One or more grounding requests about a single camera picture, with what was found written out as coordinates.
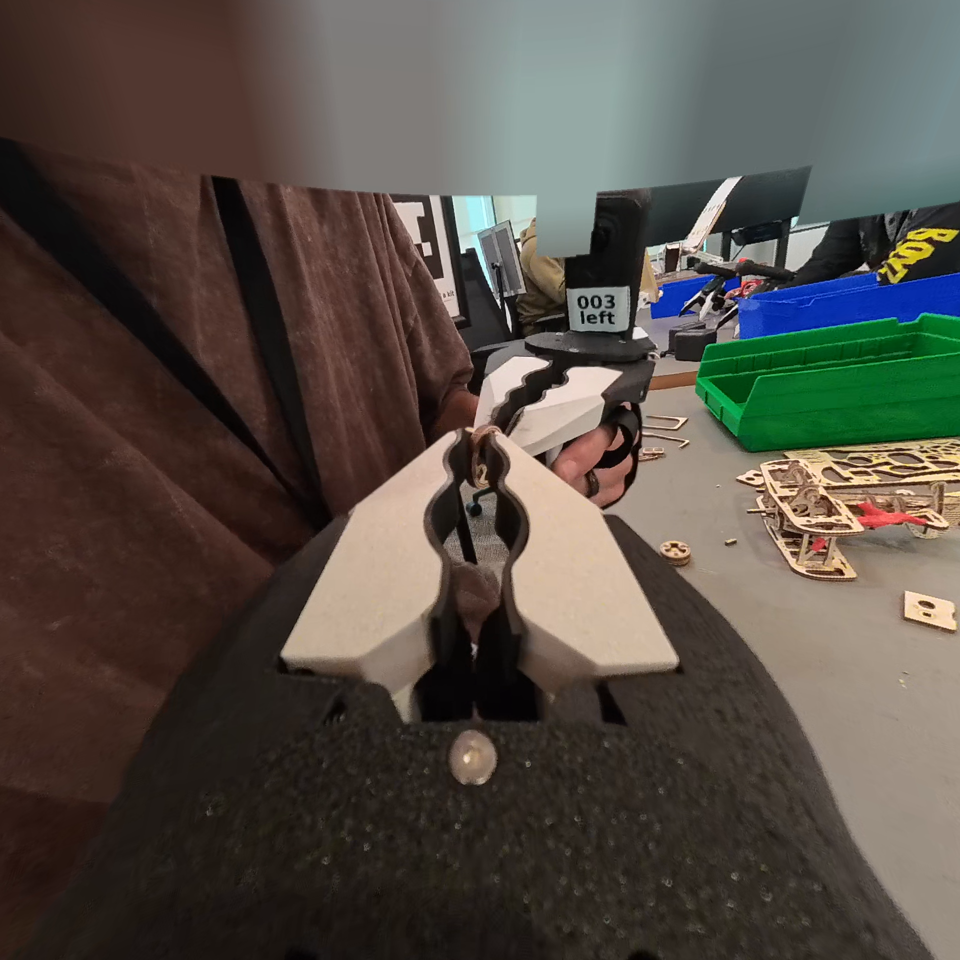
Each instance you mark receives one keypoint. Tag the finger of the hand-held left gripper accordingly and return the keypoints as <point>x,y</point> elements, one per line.
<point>499,394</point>
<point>577,409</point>

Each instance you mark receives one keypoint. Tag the black computer monitor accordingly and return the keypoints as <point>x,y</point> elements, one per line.
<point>750,202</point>

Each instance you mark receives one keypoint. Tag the framed black-and-white tag poster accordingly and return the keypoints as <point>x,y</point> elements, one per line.
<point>435,255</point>

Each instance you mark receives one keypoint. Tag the grey desk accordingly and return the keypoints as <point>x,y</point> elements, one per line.
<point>787,690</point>

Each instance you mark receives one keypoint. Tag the small blue plastic bin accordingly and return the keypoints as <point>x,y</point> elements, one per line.
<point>679,296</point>

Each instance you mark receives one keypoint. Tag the black office chair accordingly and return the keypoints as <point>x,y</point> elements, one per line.
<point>484,307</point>

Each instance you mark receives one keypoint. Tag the thin wooden frame piece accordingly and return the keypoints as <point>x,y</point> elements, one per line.
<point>667,431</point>

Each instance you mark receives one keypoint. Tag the wooden spoked wheel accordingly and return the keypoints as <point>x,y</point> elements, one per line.
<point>676,552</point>

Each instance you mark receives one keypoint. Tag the small wooden slotted piece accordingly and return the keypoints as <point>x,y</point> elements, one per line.
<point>651,453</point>

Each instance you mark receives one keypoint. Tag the wooden biplane model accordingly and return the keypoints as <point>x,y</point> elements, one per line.
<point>810,517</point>

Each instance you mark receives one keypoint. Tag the flat wooden plate with hole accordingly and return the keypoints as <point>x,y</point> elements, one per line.
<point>928,611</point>

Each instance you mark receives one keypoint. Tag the green plastic bin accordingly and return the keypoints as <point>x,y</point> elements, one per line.
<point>810,390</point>

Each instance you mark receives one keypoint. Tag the laser-cut wooden parts sheet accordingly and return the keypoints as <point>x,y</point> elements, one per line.
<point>877,461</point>

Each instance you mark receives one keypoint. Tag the person's left hand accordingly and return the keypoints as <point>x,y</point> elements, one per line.
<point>577,465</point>

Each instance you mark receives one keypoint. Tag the small computer monitor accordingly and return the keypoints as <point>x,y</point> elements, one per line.
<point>501,259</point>

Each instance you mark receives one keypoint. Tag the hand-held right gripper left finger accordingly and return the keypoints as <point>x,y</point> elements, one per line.
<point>375,585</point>

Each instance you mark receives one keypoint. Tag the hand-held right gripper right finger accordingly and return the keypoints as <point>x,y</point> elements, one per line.
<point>592,592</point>

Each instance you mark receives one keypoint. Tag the large blue plastic bin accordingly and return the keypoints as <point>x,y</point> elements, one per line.
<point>825,307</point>

